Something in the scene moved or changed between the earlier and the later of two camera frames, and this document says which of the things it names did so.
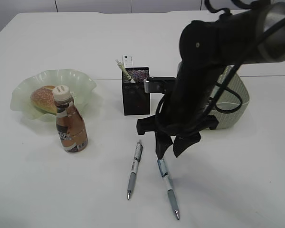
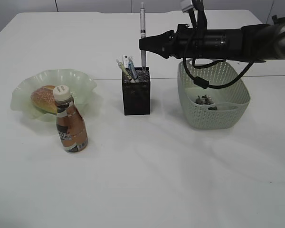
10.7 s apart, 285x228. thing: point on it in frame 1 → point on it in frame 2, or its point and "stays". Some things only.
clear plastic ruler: (128, 61) stays
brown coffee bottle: (70, 125) stays
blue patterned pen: (164, 171) → (131, 66)
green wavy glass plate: (82, 87) stays
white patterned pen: (137, 158) → (143, 33)
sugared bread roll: (43, 97) stays
